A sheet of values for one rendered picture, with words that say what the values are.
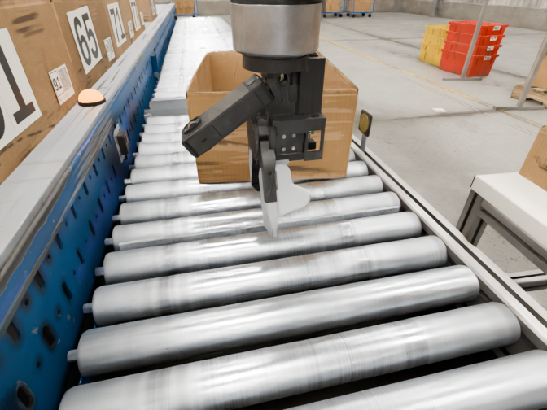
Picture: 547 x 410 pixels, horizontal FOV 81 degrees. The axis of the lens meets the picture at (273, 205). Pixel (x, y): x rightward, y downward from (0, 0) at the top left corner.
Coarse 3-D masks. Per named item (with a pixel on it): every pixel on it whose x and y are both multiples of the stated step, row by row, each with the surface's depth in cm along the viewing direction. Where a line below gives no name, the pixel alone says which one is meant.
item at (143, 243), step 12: (324, 216) 54; (336, 216) 54; (348, 216) 55; (360, 216) 55; (228, 228) 51; (240, 228) 51; (252, 228) 52; (264, 228) 52; (144, 240) 49; (156, 240) 49; (168, 240) 49; (180, 240) 50; (192, 240) 50
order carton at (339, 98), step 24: (216, 72) 87; (240, 72) 88; (336, 72) 67; (192, 96) 53; (216, 96) 53; (336, 96) 54; (336, 120) 57; (240, 144) 58; (336, 144) 59; (216, 168) 60; (240, 168) 61; (312, 168) 62; (336, 168) 62
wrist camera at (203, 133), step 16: (256, 80) 35; (240, 96) 34; (256, 96) 34; (272, 96) 35; (208, 112) 37; (224, 112) 34; (240, 112) 35; (256, 112) 35; (192, 128) 35; (208, 128) 35; (224, 128) 35; (192, 144) 35; (208, 144) 36
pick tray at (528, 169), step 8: (544, 128) 59; (536, 136) 60; (544, 136) 59; (536, 144) 60; (544, 144) 59; (528, 152) 62; (536, 152) 61; (544, 152) 59; (528, 160) 62; (536, 160) 61; (544, 160) 59; (528, 168) 63; (536, 168) 61; (544, 168) 59; (528, 176) 63; (536, 176) 61; (544, 176) 59; (536, 184) 61; (544, 184) 60
